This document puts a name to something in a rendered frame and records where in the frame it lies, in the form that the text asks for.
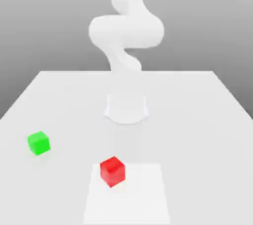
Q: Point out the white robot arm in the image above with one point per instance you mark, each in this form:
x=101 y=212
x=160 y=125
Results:
x=126 y=31

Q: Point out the small red cube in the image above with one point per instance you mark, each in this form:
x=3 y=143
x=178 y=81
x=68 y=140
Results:
x=112 y=172

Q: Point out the small green cube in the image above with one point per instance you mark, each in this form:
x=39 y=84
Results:
x=38 y=143

